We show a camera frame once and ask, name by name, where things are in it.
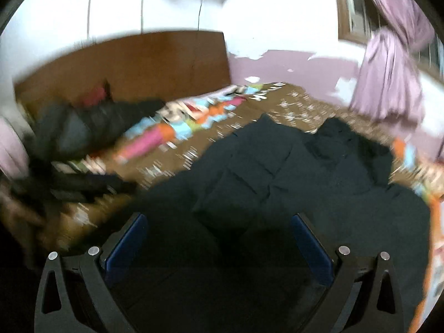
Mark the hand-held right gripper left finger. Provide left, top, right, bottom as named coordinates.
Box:
left=34, top=211, right=150, bottom=333

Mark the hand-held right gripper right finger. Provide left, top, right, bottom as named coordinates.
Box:
left=291, top=211, right=406, bottom=333

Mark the large black garment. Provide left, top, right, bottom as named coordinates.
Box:
left=87, top=114, right=432, bottom=333

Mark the dark cloth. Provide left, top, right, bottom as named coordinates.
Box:
left=10, top=170, right=139, bottom=202

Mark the black jacket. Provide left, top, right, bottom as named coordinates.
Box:
left=29, top=99, right=165, bottom=160

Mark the printed brown blanket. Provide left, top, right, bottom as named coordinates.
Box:
left=45, top=81, right=444, bottom=333

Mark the red cloth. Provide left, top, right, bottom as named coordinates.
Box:
left=81, top=87, right=109, bottom=109

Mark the wooden headboard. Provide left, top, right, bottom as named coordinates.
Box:
left=14, top=31, right=233, bottom=112

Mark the pink curtain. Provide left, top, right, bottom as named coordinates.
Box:
left=350, top=0, right=436, bottom=122

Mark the wooden framed window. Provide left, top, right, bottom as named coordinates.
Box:
left=335, top=0, right=444, bottom=73

